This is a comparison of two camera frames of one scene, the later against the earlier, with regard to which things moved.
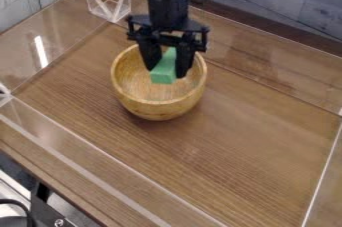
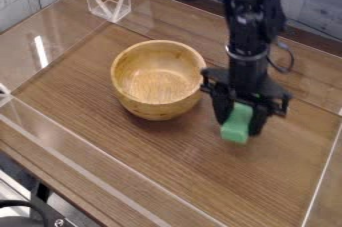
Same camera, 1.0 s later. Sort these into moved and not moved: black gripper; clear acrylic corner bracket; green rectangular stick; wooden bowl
Moved: black gripper; green rectangular stick
Not moved: clear acrylic corner bracket; wooden bowl
